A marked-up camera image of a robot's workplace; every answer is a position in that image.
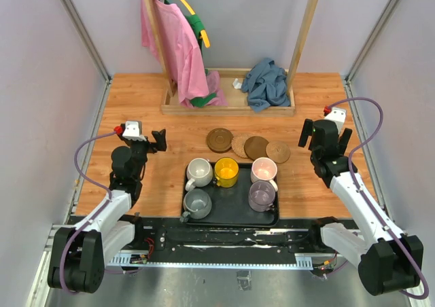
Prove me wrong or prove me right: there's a woven rattan coaster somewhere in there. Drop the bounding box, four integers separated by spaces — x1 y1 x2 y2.
231 133 251 158
266 141 291 164

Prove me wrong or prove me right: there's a plain brown wooden coaster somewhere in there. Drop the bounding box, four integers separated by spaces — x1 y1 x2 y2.
244 136 269 160

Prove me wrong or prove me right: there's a grooved dark wooden coaster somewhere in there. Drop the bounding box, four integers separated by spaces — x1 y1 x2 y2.
206 128 233 153

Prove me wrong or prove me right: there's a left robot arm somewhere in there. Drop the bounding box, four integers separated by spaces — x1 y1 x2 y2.
47 121 167 294

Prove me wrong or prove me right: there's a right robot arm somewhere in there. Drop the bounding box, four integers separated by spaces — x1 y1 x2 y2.
298 119 428 300

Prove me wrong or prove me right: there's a white mug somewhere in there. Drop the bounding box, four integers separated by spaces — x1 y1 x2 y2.
185 158 213 192

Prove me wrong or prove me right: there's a green garment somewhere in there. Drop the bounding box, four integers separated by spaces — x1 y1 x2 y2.
154 0 221 108

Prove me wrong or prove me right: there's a pink mug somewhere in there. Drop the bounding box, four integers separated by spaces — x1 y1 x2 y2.
250 158 278 192

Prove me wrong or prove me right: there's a blue crumpled shirt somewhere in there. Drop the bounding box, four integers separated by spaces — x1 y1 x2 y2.
241 58 291 113

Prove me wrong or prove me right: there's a wooden clothes rack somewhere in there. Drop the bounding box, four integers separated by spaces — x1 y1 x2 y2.
142 0 318 117

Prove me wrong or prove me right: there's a yellow mug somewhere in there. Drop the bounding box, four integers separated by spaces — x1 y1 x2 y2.
213 158 239 188

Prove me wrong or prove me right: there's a grey mug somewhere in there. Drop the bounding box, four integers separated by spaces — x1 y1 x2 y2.
180 189 212 223

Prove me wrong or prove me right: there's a purple mug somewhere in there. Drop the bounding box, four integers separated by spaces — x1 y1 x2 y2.
248 181 276 212

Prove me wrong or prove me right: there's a white clip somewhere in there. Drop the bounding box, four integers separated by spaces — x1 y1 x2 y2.
232 78 242 89

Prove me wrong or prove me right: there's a pink shirt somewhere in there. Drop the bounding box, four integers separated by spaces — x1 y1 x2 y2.
154 0 228 108

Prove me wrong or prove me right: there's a black serving tray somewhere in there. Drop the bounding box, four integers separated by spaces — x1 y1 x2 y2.
182 163 279 228

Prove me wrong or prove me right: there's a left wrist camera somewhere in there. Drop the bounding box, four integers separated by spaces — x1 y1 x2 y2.
114 120 146 141

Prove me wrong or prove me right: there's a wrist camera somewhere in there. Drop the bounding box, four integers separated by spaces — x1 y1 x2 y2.
114 120 146 141
324 106 347 133

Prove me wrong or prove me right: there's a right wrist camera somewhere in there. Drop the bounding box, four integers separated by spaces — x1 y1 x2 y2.
324 106 347 133

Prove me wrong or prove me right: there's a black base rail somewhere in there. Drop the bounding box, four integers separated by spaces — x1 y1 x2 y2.
109 215 338 270

